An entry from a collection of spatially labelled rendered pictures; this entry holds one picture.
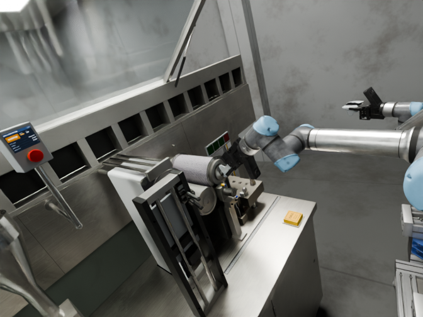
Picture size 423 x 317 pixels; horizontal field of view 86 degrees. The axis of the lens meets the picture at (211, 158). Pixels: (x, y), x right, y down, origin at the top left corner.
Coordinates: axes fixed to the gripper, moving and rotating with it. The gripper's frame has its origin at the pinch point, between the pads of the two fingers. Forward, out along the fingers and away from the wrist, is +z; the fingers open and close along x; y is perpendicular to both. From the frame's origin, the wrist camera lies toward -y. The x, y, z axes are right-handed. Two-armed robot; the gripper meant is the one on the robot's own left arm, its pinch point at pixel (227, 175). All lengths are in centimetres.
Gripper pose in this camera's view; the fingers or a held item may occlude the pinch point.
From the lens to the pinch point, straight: 101.5
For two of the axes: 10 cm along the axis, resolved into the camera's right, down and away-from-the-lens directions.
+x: -6.1, 5.0, -6.2
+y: -7.0, -7.1, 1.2
